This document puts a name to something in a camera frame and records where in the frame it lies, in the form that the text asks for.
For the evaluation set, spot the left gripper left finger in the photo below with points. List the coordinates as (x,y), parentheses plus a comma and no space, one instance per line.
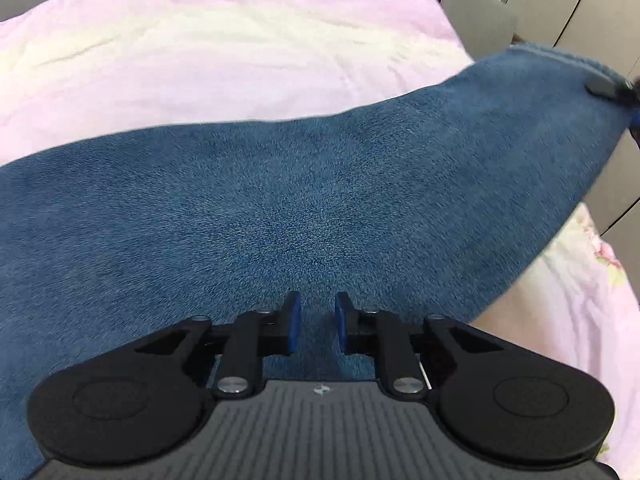
(242,346)

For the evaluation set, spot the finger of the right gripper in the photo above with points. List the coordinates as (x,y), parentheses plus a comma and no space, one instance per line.
(624,92)

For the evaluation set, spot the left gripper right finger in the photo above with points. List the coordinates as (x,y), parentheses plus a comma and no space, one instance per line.
(393,345)

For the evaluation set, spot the blue denim jeans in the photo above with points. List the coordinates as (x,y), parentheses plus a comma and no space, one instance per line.
(432,202)

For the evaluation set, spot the grey upholstered chair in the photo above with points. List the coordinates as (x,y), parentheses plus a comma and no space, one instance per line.
(485,27)

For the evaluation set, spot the pink floral bed duvet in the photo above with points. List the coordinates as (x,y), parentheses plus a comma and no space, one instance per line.
(75,70)

